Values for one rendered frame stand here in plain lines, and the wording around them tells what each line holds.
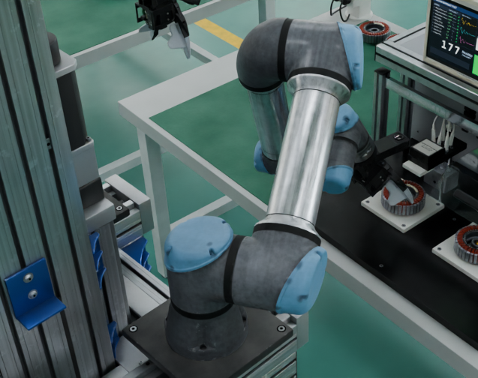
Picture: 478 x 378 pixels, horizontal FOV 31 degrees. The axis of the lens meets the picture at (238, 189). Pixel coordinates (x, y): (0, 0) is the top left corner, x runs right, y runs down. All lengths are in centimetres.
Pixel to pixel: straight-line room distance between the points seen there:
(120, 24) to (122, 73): 123
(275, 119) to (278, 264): 45
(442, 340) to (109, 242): 79
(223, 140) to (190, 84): 35
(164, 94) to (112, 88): 156
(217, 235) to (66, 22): 201
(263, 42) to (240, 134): 102
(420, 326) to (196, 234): 73
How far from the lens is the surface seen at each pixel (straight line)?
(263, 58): 158
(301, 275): 139
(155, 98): 279
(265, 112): 174
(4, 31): 123
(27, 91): 128
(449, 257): 213
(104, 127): 407
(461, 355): 196
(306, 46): 156
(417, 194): 225
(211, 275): 142
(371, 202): 227
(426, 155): 221
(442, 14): 212
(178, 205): 353
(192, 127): 263
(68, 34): 325
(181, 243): 143
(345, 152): 191
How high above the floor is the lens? 220
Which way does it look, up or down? 38 degrees down
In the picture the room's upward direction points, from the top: 4 degrees counter-clockwise
